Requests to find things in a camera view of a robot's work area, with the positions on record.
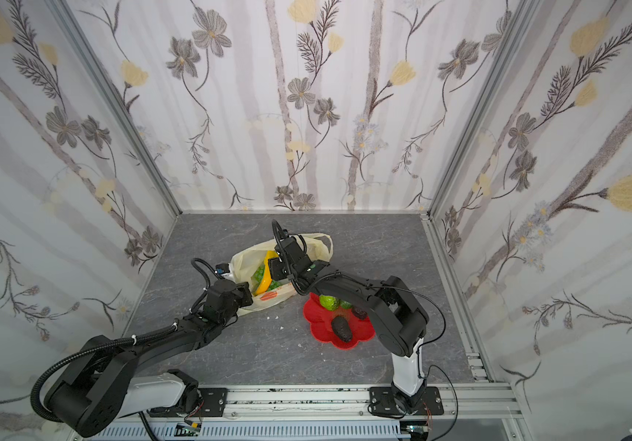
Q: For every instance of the green toy lime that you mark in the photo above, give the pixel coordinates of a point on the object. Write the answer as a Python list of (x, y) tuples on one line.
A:
[(329, 303)]

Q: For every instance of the green toy grape bunch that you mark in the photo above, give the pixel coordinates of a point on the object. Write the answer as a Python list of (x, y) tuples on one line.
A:
[(263, 281)]

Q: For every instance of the red flower-shaped plate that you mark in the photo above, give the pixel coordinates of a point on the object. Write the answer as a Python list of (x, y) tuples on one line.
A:
[(321, 329)]

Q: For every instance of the dark maroon toy fruit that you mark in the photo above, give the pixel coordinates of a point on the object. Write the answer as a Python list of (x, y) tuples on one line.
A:
[(360, 314)]

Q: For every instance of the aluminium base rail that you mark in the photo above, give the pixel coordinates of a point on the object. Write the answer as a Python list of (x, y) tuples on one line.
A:
[(464, 411)]

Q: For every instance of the dark brown toy avocado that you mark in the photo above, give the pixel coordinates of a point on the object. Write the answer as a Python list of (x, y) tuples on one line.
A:
[(342, 329)]

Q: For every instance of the yellow toy banana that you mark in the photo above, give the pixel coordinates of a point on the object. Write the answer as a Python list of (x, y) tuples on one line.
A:
[(270, 255)]

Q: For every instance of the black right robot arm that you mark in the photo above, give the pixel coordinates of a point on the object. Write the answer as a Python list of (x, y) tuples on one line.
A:
[(397, 317)]

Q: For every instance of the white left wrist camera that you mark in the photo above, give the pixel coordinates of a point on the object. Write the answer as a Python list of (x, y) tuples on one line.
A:
[(222, 269)]

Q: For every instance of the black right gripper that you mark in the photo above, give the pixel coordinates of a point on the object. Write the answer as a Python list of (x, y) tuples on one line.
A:
[(286, 251)]

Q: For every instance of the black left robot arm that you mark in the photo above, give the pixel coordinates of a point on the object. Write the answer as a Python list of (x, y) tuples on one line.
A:
[(87, 389)]

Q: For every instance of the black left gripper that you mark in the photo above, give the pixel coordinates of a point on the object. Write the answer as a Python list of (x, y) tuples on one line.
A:
[(240, 295)]

